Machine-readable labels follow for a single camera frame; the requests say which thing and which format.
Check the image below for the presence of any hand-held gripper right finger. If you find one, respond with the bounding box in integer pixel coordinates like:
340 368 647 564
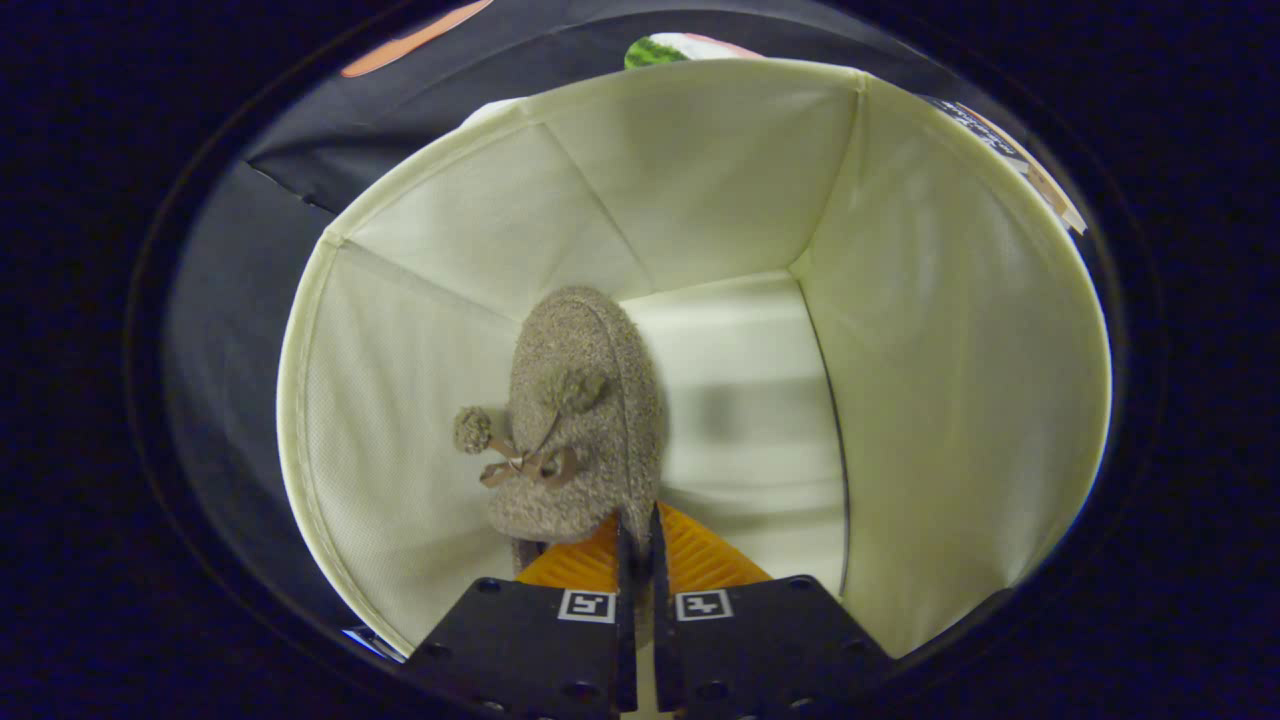
648 502 896 720

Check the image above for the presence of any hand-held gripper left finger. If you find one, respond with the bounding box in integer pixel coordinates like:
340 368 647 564
405 510 639 720

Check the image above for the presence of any brown fuzzy shoe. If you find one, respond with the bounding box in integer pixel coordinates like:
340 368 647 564
453 285 666 576

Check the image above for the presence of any cream fabric storage box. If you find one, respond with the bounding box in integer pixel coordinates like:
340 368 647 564
277 57 1113 661

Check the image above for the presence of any beige cover book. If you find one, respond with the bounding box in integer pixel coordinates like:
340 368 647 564
985 110 1088 236

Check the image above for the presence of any watermelon slice plush toy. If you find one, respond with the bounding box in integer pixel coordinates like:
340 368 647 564
625 33 766 69

